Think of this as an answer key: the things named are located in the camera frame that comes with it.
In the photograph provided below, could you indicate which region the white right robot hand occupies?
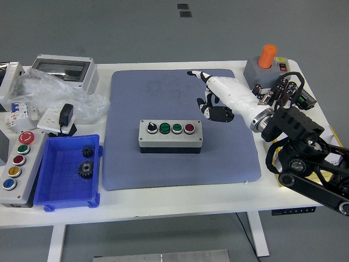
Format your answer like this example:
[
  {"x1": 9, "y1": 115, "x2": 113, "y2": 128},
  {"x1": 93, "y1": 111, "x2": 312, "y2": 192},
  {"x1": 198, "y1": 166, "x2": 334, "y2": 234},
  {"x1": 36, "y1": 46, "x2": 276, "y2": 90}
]
[{"x1": 186, "y1": 70, "x2": 267, "y2": 128}]

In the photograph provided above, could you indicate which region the grey four-control button box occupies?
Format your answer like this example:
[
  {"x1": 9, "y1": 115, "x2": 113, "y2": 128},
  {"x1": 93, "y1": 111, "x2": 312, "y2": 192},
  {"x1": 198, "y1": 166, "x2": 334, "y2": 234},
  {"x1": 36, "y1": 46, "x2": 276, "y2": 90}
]
[{"x1": 138, "y1": 119, "x2": 203, "y2": 154}]

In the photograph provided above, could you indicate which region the grey five-button control box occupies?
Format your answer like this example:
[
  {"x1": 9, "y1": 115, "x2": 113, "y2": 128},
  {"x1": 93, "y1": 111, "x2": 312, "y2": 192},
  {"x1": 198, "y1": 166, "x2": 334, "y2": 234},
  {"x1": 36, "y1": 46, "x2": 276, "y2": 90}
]
[{"x1": 0, "y1": 130, "x2": 47, "y2": 209}]

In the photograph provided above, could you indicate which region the grey block base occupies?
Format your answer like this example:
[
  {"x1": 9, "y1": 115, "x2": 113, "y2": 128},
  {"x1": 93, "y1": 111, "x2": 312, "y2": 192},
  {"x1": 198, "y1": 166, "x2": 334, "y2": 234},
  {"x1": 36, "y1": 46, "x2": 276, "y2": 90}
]
[{"x1": 243, "y1": 56, "x2": 281, "y2": 90}]

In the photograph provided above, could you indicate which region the orange cylinder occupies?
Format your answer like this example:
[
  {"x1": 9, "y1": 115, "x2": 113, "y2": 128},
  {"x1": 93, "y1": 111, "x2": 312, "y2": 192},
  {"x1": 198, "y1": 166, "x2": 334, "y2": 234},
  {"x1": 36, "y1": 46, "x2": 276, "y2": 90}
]
[{"x1": 258, "y1": 44, "x2": 278, "y2": 69}]

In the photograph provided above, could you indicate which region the black module with green terminal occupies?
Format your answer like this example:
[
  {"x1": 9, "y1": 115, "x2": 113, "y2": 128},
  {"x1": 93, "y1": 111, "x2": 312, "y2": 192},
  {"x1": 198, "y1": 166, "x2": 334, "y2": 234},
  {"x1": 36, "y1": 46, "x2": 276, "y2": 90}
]
[{"x1": 294, "y1": 87, "x2": 317, "y2": 111}]

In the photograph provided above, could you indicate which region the blue-grey padded mat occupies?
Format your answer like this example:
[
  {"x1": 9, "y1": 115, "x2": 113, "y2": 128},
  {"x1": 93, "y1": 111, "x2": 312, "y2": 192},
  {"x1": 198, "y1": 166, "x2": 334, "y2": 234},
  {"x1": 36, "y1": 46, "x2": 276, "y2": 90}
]
[{"x1": 102, "y1": 68, "x2": 263, "y2": 191}]

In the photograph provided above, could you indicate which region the white and yellow booklet box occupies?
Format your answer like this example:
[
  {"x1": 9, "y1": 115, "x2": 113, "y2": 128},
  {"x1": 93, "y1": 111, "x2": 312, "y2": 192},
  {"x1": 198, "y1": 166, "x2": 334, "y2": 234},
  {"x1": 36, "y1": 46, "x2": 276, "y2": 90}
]
[{"x1": 264, "y1": 125, "x2": 349, "y2": 188}]

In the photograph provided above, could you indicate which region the black table control panel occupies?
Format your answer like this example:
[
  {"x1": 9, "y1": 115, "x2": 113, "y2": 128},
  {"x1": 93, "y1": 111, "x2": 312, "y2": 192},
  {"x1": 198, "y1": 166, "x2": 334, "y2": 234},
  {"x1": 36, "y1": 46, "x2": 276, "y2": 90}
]
[{"x1": 271, "y1": 206, "x2": 317, "y2": 216}]

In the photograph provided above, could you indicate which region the white table leg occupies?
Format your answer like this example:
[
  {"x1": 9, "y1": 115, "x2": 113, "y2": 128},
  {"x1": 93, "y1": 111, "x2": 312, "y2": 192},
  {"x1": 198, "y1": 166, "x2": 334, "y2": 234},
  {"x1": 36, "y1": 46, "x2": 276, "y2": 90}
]
[
  {"x1": 46, "y1": 225, "x2": 67, "y2": 262},
  {"x1": 246, "y1": 210, "x2": 270, "y2": 257}
]

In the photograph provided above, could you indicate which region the large black gear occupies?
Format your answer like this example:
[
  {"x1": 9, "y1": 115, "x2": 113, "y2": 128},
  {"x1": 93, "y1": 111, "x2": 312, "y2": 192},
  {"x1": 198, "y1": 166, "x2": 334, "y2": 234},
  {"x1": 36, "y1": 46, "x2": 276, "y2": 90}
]
[{"x1": 77, "y1": 160, "x2": 95, "y2": 180}]

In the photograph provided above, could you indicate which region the black power adapter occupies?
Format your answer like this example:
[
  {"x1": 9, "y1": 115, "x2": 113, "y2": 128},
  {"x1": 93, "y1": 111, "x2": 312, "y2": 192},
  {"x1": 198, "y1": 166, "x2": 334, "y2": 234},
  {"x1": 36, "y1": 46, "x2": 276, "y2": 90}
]
[{"x1": 58, "y1": 103, "x2": 75, "y2": 128}]

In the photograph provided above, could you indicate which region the grey metal plate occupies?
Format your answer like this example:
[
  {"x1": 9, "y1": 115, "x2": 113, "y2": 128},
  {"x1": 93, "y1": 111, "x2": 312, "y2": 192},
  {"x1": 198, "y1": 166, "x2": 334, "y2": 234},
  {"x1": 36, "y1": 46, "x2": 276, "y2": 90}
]
[{"x1": 92, "y1": 249, "x2": 231, "y2": 262}]

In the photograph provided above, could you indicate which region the clear plastic bag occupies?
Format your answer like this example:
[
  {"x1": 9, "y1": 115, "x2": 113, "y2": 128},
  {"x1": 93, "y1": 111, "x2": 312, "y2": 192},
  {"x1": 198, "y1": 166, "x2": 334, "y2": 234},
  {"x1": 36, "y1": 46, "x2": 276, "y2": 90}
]
[{"x1": 7, "y1": 67, "x2": 111, "y2": 121}]

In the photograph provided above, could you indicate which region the blue plastic bin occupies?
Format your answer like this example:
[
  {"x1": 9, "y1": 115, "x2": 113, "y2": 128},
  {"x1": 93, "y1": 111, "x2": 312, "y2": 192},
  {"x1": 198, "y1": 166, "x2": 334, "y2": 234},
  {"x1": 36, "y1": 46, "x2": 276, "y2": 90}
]
[{"x1": 33, "y1": 134, "x2": 104, "y2": 212}]

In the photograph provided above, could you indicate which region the small white plastic part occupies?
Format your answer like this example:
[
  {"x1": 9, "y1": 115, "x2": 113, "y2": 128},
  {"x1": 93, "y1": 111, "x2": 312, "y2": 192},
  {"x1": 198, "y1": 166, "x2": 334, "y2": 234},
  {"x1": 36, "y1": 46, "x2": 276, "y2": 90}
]
[{"x1": 29, "y1": 105, "x2": 41, "y2": 121}]

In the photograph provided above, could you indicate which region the white circuit breaker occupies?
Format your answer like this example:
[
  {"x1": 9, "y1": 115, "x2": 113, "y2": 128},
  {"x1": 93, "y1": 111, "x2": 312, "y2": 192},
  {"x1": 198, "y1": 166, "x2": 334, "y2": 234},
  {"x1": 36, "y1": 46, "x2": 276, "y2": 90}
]
[{"x1": 4, "y1": 100, "x2": 31, "y2": 129}]

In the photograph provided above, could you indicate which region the white electrical box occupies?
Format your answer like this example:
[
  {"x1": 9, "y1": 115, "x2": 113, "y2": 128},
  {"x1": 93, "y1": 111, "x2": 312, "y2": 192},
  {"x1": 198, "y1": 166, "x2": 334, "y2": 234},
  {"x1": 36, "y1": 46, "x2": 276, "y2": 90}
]
[{"x1": 0, "y1": 62, "x2": 26, "y2": 111}]

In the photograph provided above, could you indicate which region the grey metal box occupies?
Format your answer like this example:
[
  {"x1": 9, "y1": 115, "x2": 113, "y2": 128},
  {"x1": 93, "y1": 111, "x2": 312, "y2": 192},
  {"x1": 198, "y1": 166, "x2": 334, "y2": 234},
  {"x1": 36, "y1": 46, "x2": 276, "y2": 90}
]
[{"x1": 0, "y1": 129, "x2": 10, "y2": 167}]

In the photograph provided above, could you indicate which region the white red-black rocker switch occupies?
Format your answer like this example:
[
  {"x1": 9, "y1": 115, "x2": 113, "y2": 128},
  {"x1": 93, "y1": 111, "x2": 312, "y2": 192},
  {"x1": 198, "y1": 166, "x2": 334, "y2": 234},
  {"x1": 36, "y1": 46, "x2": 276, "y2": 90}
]
[{"x1": 275, "y1": 57, "x2": 292, "y2": 75}]

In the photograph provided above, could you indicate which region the thin black cable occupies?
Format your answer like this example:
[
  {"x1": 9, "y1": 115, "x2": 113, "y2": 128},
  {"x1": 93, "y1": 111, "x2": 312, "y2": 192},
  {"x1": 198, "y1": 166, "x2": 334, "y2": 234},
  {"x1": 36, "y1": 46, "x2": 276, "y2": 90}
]
[{"x1": 234, "y1": 212, "x2": 260, "y2": 262}]

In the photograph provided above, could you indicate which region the grey enclosure with clear window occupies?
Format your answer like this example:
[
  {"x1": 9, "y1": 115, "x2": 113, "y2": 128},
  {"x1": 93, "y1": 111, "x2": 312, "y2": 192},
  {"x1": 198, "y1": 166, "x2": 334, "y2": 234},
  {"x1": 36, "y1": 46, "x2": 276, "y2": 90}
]
[{"x1": 29, "y1": 53, "x2": 98, "y2": 95}]

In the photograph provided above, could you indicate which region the black adapter cord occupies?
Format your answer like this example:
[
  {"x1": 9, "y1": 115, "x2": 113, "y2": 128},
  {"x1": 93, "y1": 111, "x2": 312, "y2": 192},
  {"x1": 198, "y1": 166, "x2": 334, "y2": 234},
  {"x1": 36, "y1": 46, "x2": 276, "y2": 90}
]
[{"x1": 48, "y1": 123, "x2": 79, "y2": 138}]

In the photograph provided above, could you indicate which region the white wall socket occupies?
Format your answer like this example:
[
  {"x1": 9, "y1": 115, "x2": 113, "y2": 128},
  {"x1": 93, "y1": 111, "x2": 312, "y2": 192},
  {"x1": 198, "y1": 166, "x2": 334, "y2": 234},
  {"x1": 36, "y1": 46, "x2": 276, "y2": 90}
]
[{"x1": 37, "y1": 108, "x2": 74, "y2": 132}]

